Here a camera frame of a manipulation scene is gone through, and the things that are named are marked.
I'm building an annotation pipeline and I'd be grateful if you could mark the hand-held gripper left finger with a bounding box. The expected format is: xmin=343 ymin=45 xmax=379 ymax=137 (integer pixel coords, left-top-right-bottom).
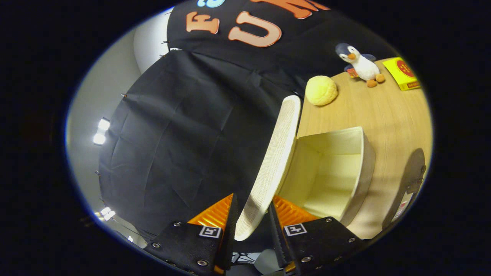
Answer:
xmin=143 ymin=194 xmax=239 ymax=276

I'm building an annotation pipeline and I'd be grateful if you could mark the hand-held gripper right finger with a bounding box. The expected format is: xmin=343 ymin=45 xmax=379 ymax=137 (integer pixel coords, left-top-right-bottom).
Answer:
xmin=267 ymin=195 xmax=365 ymax=276

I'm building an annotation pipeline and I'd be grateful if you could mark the cream fabric storage box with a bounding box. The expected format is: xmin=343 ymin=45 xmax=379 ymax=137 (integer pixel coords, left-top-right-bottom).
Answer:
xmin=234 ymin=95 xmax=376 ymax=241

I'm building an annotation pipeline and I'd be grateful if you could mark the brown fuzzy slipper shoe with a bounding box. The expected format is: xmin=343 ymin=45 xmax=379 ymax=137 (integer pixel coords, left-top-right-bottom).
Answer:
xmin=384 ymin=149 xmax=427 ymax=230

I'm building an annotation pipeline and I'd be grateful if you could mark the pale grey object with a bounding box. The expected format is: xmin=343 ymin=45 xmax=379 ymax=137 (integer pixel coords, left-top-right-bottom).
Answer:
xmin=254 ymin=248 xmax=282 ymax=274

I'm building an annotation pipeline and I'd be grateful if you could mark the black backdrop cloth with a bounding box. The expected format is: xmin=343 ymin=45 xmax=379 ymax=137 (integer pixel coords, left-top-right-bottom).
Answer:
xmin=98 ymin=0 xmax=399 ymax=244

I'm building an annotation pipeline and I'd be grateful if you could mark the yellow round plush ball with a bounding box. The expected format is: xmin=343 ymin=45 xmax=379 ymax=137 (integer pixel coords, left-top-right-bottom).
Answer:
xmin=305 ymin=75 xmax=339 ymax=106

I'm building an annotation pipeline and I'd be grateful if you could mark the plush penguin toy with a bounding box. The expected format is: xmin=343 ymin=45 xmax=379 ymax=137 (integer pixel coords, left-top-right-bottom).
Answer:
xmin=335 ymin=43 xmax=386 ymax=88

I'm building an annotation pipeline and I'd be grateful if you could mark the yellow book with red circle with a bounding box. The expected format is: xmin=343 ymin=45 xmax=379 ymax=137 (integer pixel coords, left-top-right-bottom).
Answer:
xmin=382 ymin=57 xmax=421 ymax=91

